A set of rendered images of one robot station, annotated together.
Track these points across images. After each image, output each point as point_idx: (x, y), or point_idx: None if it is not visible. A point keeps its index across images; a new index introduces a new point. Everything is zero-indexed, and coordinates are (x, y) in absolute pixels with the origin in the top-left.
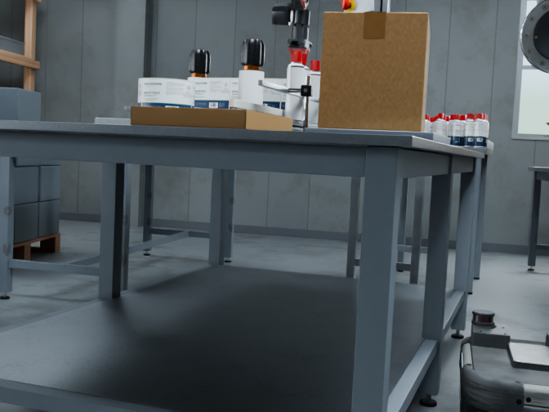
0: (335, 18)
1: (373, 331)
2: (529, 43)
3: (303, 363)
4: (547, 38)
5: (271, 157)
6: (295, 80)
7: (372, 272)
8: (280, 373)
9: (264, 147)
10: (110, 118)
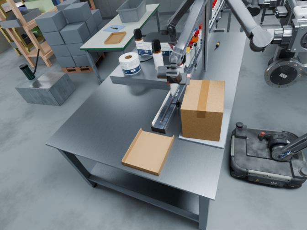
0: (185, 111)
1: (203, 213)
2: (268, 78)
3: None
4: (277, 77)
5: None
6: (173, 85)
7: (203, 207)
8: None
9: None
10: (114, 75)
